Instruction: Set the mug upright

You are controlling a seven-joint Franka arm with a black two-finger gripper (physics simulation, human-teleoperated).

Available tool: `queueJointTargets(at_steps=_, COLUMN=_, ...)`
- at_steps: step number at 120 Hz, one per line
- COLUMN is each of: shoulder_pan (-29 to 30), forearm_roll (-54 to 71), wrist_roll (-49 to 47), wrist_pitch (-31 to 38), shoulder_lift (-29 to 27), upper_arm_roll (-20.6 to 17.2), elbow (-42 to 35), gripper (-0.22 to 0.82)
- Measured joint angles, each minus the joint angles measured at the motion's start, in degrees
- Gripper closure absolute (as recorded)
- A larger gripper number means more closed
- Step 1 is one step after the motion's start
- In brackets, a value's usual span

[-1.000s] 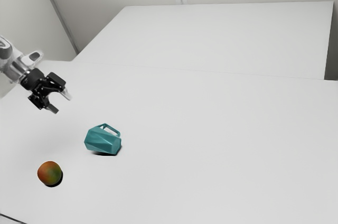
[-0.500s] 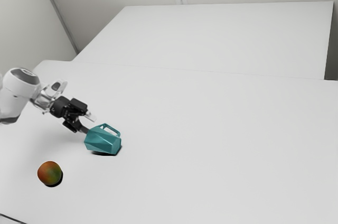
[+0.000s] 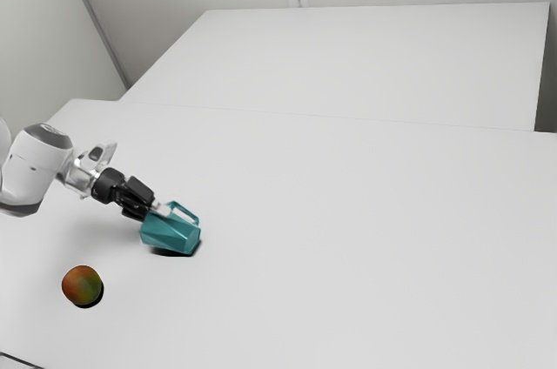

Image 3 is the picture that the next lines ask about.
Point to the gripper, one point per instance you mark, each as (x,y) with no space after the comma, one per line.
(109,186)

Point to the teal faceted mug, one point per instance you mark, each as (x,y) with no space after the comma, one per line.
(172,232)

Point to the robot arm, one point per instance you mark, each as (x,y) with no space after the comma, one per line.
(37,169)

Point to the red green mango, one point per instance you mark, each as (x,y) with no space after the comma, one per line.
(82,285)

